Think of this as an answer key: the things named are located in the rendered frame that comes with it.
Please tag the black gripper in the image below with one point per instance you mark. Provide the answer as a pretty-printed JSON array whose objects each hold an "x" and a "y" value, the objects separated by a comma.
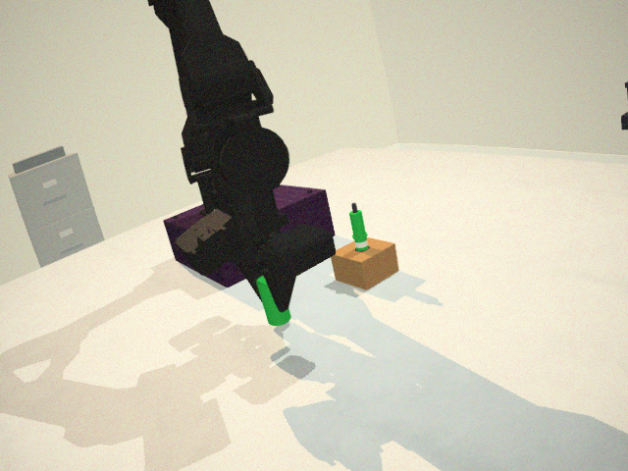
[{"x": 278, "y": 257}]

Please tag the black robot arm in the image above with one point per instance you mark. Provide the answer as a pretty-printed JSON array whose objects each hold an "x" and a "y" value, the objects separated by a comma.
[{"x": 222, "y": 131}]

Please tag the brown wooden block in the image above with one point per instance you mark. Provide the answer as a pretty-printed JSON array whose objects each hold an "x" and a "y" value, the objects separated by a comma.
[{"x": 364, "y": 269}]

